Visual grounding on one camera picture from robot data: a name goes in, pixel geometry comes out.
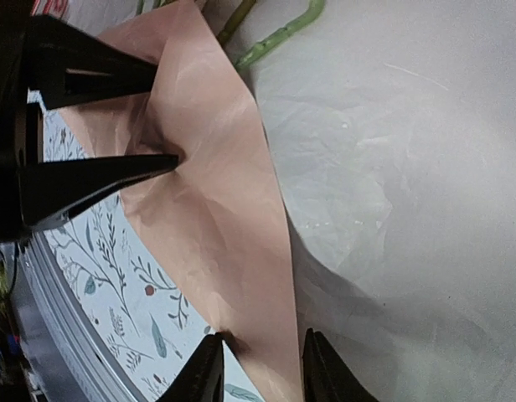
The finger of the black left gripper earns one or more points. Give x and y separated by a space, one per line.
53 193
70 67

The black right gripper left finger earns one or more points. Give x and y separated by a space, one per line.
202 378

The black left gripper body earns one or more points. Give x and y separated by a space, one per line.
20 122

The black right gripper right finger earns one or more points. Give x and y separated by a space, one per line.
326 377

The beige wrapping paper sheet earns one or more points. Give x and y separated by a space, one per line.
359 180

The blue fake flower stem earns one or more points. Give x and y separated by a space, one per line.
234 21

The red white patterned dish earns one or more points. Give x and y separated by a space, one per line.
54 8

